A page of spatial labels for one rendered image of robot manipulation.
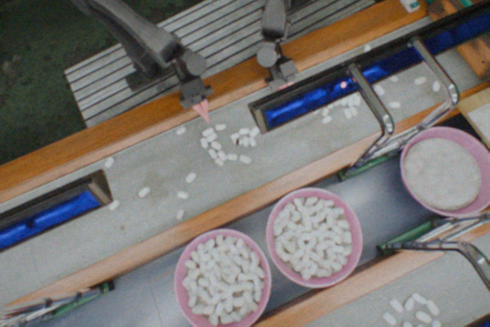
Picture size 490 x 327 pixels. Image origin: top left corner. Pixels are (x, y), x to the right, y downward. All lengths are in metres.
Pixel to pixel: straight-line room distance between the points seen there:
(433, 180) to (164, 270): 0.86
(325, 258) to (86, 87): 1.04
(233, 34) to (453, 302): 1.11
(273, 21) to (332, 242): 0.65
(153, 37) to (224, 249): 0.62
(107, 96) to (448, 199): 1.20
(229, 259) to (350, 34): 0.84
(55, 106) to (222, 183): 1.51
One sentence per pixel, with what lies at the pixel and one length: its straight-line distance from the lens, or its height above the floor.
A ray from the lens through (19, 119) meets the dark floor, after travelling 2.41.
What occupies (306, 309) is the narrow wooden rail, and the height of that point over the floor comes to 0.76.
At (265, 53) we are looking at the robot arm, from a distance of 0.93.
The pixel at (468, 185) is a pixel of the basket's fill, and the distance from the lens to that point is 1.16.
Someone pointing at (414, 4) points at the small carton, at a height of 0.78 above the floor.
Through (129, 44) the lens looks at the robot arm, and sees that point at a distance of 1.11.
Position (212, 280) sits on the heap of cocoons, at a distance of 0.99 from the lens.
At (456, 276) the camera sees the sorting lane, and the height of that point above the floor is 0.74.
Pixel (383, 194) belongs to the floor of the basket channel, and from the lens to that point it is 1.11.
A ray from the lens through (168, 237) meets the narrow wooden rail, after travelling 1.00.
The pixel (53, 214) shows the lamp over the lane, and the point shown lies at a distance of 0.77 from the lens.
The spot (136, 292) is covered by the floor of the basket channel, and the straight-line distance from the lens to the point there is 1.12.
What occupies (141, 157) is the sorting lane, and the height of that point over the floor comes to 0.74.
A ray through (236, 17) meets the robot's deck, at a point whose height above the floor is 0.67.
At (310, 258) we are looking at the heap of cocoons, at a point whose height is 0.72.
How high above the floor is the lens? 1.72
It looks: 70 degrees down
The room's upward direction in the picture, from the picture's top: 12 degrees counter-clockwise
